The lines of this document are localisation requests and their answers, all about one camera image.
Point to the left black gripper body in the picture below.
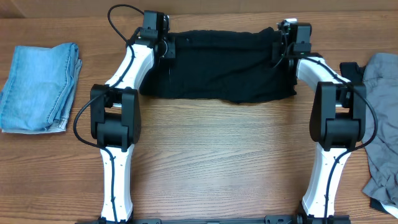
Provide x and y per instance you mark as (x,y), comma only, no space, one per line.
(170,50)

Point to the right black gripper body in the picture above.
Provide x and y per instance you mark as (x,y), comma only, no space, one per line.
(277,51)

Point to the dark green shorts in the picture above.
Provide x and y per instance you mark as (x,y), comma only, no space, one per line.
(225,65)

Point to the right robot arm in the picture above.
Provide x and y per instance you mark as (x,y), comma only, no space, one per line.
(337,123)

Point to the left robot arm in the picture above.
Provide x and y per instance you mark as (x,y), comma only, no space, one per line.
(115,113)

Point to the dark folded garment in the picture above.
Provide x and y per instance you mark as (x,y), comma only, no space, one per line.
(351,70)

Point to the folded light blue jeans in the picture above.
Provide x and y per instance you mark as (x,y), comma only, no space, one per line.
(39,92)

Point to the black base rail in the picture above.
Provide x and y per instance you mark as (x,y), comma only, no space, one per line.
(211,221)

